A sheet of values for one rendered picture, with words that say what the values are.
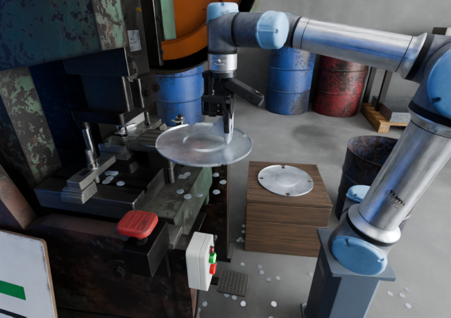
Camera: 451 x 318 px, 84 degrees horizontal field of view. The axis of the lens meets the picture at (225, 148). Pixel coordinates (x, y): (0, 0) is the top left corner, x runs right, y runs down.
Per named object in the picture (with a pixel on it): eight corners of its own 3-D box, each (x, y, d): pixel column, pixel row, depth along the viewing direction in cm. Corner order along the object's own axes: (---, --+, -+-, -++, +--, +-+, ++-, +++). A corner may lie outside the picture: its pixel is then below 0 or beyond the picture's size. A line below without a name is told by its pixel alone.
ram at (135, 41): (166, 98, 81) (154, -10, 68) (143, 113, 68) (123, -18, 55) (117, 95, 85) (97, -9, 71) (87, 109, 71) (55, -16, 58)
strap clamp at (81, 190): (121, 169, 78) (115, 139, 73) (82, 204, 63) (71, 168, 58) (104, 167, 79) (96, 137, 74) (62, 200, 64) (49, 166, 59)
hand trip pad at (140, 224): (164, 239, 55) (160, 212, 52) (151, 262, 50) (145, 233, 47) (135, 234, 57) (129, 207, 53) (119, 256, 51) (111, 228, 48)
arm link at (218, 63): (239, 51, 67) (233, 55, 60) (238, 70, 69) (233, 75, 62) (211, 51, 68) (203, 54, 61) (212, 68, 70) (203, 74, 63)
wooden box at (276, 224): (307, 210, 166) (316, 164, 151) (320, 257, 133) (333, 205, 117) (246, 205, 170) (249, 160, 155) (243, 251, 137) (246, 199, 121)
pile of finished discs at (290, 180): (308, 168, 147) (308, 166, 147) (318, 198, 121) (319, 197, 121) (258, 164, 150) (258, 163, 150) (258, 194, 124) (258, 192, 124)
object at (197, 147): (166, 176, 60) (166, 173, 60) (149, 129, 84) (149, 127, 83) (270, 157, 71) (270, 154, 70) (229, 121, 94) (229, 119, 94)
